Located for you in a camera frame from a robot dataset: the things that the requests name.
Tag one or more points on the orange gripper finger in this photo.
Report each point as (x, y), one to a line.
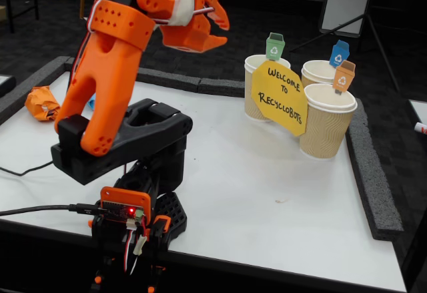
(213, 42)
(213, 6)

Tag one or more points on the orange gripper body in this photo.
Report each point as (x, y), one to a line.
(196, 36)

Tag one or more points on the blue paper rubbish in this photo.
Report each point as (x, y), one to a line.
(91, 103)

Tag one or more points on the orange and black robot arm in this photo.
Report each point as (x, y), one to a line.
(106, 72)

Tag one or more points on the orange crumpled paper rubbish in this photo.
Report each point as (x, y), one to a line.
(41, 104)

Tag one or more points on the green recycling bin tag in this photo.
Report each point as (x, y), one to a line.
(274, 47)

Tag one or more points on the paper cup with green tag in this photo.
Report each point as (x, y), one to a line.
(250, 99)

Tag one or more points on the yellow welcome sign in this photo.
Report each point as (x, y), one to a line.
(280, 99)

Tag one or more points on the paper cup with blue tag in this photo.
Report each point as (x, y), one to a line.
(317, 72)

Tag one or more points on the blue recycling bin tag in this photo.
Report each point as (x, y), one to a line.
(338, 54)

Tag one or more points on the white board on black stand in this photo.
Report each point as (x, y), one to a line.
(347, 2)

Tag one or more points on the orange recycling bin tag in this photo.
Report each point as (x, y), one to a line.
(343, 76)

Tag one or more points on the paper cup with orange tag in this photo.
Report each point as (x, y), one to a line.
(327, 129)

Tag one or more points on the brown cardboard box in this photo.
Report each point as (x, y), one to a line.
(2, 14)

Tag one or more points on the black framed white board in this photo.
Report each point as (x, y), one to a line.
(6, 84)

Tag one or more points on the grey table with black edge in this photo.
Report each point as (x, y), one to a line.
(420, 109)

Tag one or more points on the white whiteboard marker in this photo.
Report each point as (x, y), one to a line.
(421, 128)

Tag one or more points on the black metal table frame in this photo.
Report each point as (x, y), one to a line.
(10, 12)

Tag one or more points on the controller board in orange mount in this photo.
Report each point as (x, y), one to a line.
(130, 211)

